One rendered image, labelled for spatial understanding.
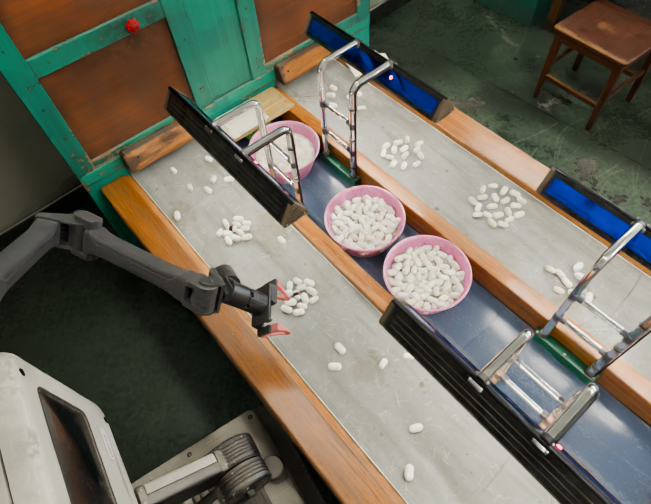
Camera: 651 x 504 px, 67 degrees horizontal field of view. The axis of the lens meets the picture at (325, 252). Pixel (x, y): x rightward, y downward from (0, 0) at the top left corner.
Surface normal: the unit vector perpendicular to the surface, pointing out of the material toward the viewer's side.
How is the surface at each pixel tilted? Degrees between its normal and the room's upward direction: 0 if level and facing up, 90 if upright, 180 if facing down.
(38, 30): 90
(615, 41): 1
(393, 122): 0
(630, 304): 0
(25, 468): 31
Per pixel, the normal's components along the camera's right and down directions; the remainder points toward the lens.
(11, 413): 0.38, -0.71
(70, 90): 0.65, 0.62
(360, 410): -0.06, -0.54
